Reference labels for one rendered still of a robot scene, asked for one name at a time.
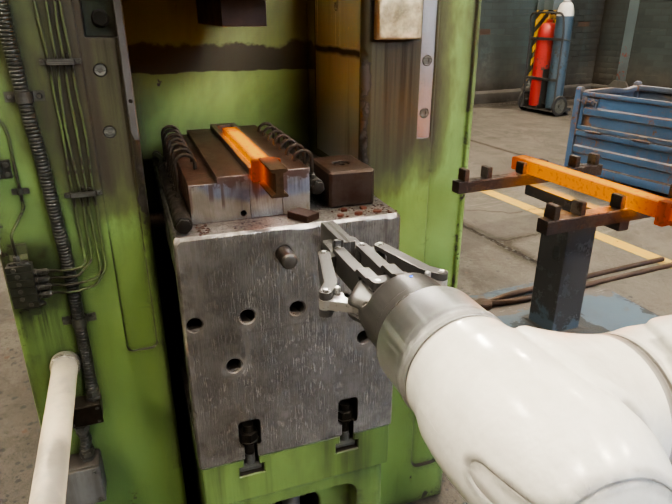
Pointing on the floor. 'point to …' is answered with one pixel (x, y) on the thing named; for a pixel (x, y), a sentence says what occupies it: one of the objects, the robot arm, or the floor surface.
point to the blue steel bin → (625, 133)
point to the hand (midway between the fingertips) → (337, 243)
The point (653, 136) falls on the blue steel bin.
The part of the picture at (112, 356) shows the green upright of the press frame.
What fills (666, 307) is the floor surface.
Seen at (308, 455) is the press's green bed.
